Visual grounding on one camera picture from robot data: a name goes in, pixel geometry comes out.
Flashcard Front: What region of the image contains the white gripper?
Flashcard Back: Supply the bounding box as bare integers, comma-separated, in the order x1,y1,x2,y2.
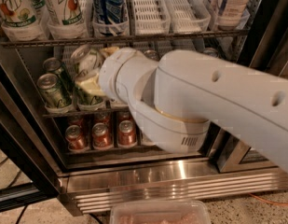
75,46,158,105

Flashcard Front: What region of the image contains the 7up zero can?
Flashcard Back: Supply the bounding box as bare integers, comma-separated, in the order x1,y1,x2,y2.
70,45,104,77
0,0,37,28

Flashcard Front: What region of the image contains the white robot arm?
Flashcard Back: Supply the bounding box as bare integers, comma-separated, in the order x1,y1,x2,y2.
97,48,288,174

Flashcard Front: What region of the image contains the green can front right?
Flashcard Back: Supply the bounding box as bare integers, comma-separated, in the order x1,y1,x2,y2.
75,88,103,105

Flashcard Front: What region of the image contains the green can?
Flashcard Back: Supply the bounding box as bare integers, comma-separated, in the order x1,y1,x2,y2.
75,88,103,105
42,57,75,91
37,73,72,108

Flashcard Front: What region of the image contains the green can back left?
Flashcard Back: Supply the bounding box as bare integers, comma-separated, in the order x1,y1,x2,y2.
42,57,75,91

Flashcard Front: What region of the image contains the green can front left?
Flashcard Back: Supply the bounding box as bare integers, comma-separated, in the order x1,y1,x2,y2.
37,73,72,108

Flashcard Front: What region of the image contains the gold can back left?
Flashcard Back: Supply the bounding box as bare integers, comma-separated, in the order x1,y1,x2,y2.
144,49,160,62

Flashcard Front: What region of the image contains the gold can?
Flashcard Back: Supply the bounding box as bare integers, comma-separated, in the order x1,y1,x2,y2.
144,49,160,62
203,48,219,58

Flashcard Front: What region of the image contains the stainless steel fridge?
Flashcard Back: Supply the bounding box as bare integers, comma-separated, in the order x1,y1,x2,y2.
0,0,288,216

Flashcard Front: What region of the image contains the red can front middle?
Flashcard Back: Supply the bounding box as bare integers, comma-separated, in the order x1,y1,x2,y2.
92,123,113,150

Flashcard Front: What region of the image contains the red can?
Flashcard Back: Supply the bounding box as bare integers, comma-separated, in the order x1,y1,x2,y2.
65,125,89,152
118,120,136,146
92,123,113,150

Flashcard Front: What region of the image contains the red can front right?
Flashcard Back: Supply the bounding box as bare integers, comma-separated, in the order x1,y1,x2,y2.
118,120,136,146

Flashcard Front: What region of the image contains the red can front left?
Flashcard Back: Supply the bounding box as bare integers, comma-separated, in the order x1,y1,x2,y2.
65,125,89,152

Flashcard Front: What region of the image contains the gold can back right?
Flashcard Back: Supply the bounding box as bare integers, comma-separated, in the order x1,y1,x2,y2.
203,48,219,58

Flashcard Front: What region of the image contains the white slotted tray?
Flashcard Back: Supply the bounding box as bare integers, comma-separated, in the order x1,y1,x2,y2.
131,0,171,35

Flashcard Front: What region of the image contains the clear plastic container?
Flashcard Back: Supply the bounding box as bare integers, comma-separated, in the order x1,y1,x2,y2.
109,201,212,224

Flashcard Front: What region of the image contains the white bottle top right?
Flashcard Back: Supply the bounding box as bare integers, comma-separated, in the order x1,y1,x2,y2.
217,0,249,30

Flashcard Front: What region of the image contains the orange cable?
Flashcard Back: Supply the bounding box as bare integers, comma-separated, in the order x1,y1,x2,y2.
249,192,288,207

